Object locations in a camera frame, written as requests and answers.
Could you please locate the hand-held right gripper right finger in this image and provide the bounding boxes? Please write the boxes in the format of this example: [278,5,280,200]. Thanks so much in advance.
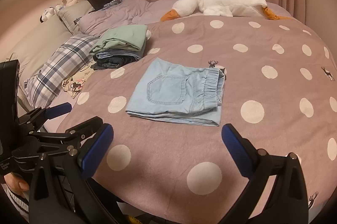
[218,123,309,224]

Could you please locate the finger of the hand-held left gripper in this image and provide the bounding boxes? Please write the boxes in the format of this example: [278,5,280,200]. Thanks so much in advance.
[19,102,72,133]
[16,116,104,161]

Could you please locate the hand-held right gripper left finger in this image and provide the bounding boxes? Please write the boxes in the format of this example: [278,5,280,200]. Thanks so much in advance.
[28,123,119,224]

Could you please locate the light blue denim pants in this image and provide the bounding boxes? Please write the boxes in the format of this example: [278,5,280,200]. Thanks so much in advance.
[126,57,227,127]

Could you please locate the person's left forearm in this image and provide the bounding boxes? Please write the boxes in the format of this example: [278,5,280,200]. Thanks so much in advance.
[3,188,31,217]

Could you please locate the person's left hand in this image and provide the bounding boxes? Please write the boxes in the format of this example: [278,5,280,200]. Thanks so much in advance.
[5,173,30,194]

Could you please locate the lilac bed sheet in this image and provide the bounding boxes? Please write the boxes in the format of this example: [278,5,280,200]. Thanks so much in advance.
[39,77,83,135]

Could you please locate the cream printed cloth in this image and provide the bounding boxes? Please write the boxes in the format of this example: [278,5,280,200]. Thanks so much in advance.
[62,61,99,100]

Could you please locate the plaid pillow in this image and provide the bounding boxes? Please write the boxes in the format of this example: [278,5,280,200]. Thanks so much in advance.
[24,35,102,109]

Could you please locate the folded dark jeans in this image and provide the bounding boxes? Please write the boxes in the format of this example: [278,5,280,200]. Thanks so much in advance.
[91,56,132,71]

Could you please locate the pink polka dot blanket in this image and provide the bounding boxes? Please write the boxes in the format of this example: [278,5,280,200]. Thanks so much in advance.
[63,15,337,216]

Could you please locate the folded blue jeans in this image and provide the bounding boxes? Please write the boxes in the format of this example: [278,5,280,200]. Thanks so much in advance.
[95,48,145,63]

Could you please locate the black and white plush toy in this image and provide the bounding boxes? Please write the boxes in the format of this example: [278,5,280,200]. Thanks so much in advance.
[39,5,57,23]

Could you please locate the folded green garment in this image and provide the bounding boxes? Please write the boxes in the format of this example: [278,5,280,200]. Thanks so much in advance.
[90,24,148,54]

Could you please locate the small grey pillow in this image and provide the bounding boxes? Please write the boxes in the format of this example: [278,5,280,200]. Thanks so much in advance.
[58,0,96,35]

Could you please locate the white and pink plush toy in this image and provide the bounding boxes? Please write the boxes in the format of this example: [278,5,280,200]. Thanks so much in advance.
[55,0,79,10]

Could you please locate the black cloth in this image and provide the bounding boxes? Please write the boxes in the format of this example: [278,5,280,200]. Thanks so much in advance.
[84,0,115,14]

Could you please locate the blue plaid shirt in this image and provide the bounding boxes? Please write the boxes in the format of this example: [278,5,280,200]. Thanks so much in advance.
[103,0,123,10]

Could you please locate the lilac quilt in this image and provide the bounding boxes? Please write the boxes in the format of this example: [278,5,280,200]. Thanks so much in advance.
[78,0,291,37]

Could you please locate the white goose plush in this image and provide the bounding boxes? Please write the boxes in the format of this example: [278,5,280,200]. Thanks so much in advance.
[160,0,290,22]

